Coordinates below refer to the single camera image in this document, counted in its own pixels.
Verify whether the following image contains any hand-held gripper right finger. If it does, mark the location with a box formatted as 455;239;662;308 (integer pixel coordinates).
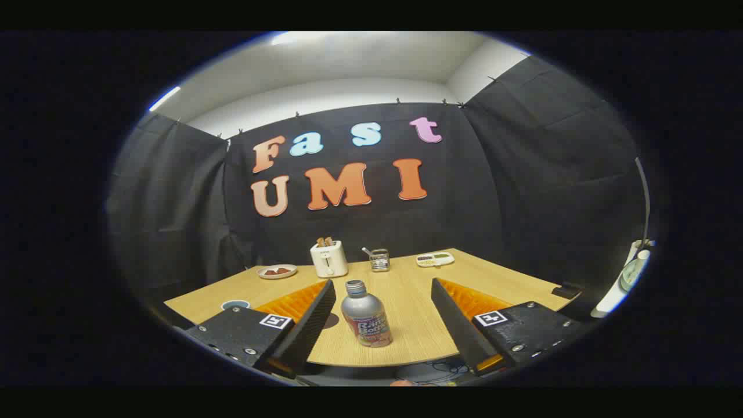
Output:
431;278;586;377

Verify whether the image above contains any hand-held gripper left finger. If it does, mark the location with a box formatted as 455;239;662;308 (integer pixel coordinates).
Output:
185;279;337;381

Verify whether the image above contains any silver juice bottle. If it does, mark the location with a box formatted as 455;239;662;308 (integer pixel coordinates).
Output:
341;279;394;348

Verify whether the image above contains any wooden table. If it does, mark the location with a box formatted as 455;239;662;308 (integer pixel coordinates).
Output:
164;248;581;368

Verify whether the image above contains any small pink plate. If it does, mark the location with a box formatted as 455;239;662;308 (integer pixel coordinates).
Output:
257;264;298;280

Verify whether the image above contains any white toaster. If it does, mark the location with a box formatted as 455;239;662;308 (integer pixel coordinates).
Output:
310;240;349;279

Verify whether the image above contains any white divided tray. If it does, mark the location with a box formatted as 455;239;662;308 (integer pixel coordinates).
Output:
416;252;455;268

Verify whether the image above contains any black backdrop cloth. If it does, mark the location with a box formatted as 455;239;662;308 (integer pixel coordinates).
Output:
106;55;646;302

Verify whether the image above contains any white lamp stand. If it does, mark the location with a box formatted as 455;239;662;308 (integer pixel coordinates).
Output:
591;157;657;319

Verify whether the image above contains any blue cable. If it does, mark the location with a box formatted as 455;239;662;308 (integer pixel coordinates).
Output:
427;359;468;385

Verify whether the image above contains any metal wire basket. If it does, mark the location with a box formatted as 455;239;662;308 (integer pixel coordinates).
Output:
362;247;391;272

